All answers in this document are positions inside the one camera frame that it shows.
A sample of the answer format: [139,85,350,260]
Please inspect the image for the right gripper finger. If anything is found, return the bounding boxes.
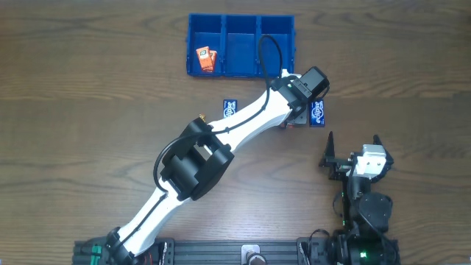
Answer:
[372,134,394,169]
[319,131,336,169]

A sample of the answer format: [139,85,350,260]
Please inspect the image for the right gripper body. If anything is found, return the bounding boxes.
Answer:
[328,157,392,184]

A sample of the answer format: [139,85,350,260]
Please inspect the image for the blue candy pack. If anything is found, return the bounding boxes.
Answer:
[308,99,326,128]
[222,99,238,119]

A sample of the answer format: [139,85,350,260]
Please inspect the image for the blue tray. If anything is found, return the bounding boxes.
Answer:
[185,13,297,80]

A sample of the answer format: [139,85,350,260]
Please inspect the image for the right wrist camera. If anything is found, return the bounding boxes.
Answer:
[353,144,387,177]

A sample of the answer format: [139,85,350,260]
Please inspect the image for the black cable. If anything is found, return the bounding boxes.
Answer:
[152,33,284,191]
[332,189,349,224]

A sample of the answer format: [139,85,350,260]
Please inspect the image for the mounting rail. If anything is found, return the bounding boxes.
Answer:
[73,238,400,265]

